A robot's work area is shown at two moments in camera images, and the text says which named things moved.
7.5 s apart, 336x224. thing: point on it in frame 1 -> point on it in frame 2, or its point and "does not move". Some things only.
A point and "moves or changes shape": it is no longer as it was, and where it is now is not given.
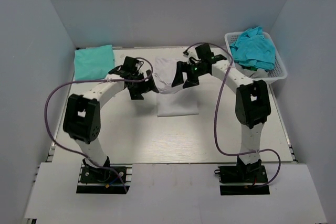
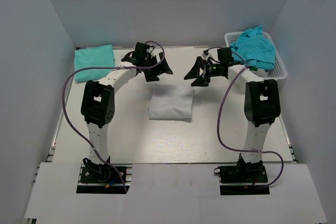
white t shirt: [173, 100] moves or changes shape
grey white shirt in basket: [258, 73] does not move
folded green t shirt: [94, 63] does not move
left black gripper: [135, 94] -> [152, 76]
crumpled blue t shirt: [252, 48] does not move
